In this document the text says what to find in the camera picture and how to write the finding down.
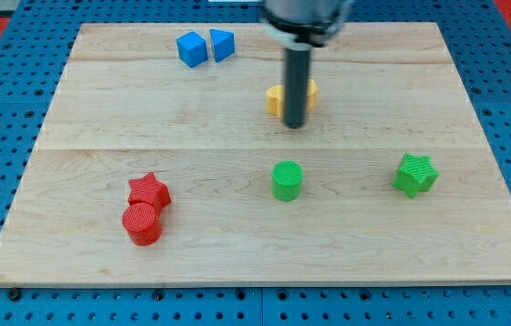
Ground red star block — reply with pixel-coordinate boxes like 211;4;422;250
128;172;172;212

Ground green star block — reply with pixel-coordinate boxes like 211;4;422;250
392;153;439;198

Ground green cylinder block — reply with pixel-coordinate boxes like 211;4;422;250
271;160;304;202

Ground yellow heart block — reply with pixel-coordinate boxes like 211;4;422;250
266;79;318;118

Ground wooden board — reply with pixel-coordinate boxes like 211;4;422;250
0;23;511;288

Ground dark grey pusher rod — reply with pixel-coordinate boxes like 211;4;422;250
283;48;311;129

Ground blue triangle block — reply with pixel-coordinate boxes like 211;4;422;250
209;29;236;62

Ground red cylinder block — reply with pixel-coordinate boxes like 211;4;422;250
121;203;162;246

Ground blue cube block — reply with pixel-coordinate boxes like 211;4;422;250
176;31;208;68

